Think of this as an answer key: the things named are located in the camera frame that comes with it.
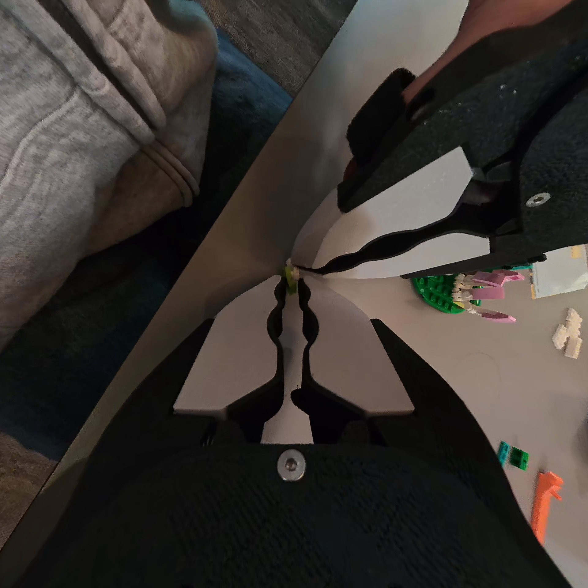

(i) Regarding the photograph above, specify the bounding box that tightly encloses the person's left hand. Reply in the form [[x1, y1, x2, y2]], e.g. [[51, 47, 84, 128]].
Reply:
[[400, 0, 577, 110]]

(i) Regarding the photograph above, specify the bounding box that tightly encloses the grey sweatshirt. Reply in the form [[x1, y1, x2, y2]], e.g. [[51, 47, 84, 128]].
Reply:
[[0, 0, 217, 350]]

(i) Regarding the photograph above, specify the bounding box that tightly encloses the white lego brick assembly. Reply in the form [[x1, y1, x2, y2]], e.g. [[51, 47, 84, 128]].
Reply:
[[552, 308, 583, 360]]

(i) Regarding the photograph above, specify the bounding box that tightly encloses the orange brick separator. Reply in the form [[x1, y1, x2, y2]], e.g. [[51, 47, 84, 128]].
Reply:
[[530, 471, 565, 546]]

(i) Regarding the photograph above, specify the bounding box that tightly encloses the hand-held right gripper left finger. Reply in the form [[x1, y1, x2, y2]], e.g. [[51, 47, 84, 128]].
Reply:
[[173, 275, 289, 420]]

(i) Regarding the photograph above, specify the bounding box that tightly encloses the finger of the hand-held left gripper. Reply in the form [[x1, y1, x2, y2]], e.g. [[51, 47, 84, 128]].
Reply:
[[299, 230, 493, 281], [292, 147, 477, 273]]

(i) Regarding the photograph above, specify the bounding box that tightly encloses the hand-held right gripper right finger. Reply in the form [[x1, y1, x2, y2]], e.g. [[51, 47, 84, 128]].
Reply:
[[298, 278, 415, 419]]

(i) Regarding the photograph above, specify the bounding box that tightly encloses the lego instruction booklet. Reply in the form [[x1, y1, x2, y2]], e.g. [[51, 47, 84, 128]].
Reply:
[[530, 245, 588, 300]]

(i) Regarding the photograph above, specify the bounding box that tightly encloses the pink lego flower model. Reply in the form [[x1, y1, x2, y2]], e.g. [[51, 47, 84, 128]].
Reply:
[[410, 269, 525, 323]]

